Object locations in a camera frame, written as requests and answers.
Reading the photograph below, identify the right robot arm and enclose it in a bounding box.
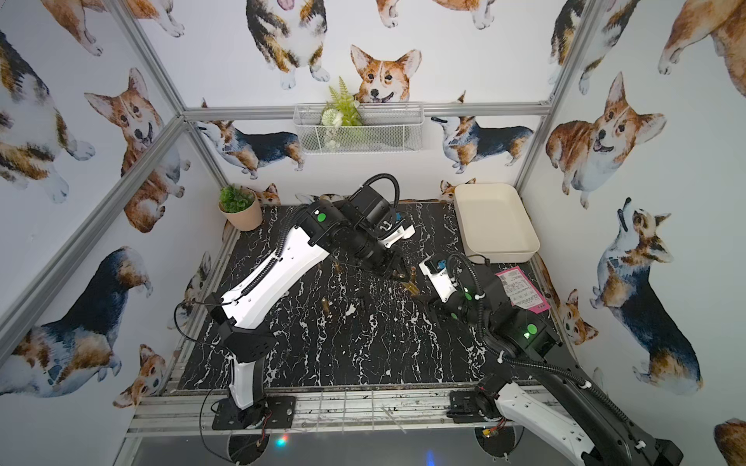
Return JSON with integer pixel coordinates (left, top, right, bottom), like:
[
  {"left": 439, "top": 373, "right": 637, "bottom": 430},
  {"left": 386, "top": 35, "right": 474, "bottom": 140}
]
[{"left": 420, "top": 252, "right": 684, "bottom": 465}]

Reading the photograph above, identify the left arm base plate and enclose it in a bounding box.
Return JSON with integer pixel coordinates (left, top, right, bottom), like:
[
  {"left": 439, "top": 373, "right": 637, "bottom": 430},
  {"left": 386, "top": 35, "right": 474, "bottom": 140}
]
[{"left": 211, "top": 396, "right": 296, "bottom": 431}]

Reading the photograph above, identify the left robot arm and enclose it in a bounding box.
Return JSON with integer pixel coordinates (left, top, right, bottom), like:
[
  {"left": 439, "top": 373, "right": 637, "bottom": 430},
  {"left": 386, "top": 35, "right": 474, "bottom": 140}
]
[{"left": 206, "top": 173, "right": 415, "bottom": 411}]

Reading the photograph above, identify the cream rectangular tray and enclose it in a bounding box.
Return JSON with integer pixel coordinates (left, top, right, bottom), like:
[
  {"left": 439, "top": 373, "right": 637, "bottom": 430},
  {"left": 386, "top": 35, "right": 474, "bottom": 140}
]
[{"left": 453, "top": 184, "right": 540, "bottom": 263}]

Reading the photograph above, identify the aluminium front rail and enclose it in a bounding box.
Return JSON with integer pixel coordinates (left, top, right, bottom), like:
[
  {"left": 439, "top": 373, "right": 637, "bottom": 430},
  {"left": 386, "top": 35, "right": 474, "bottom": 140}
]
[{"left": 125, "top": 386, "right": 499, "bottom": 438}]

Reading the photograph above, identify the white wire wall basket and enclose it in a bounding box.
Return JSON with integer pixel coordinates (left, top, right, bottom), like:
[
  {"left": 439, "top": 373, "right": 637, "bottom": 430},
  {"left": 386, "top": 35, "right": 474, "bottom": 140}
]
[{"left": 293, "top": 103, "right": 425, "bottom": 155}]

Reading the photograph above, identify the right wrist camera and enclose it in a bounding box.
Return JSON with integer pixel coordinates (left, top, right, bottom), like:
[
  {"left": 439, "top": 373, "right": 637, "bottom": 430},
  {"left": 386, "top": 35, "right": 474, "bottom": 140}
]
[{"left": 419, "top": 252, "right": 457, "bottom": 303}]

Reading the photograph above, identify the pink label card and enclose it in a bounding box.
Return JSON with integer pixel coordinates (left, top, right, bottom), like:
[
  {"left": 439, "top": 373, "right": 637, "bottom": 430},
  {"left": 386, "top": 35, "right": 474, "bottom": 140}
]
[{"left": 495, "top": 267, "right": 550, "bottom": 314}]

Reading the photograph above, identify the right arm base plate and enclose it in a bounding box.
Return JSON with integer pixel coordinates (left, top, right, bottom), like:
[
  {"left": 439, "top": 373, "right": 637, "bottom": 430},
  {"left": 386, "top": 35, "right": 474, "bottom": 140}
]
[{"left": 447, "top": 388, "right": 532, "bottom": 424}]

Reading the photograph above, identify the potted green plant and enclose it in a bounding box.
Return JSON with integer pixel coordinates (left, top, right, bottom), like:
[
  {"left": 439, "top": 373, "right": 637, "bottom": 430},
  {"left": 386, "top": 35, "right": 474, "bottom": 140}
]
[{"left": 219, "top": 184, "right": 262, "bottom": 231}]

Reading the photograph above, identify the artificial fern with flower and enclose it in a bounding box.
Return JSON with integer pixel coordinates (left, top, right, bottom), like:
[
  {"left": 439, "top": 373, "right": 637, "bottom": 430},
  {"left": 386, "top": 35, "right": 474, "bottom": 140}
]
[{"left": 321, "top": 78, "right": 363, "bottom": 151}]

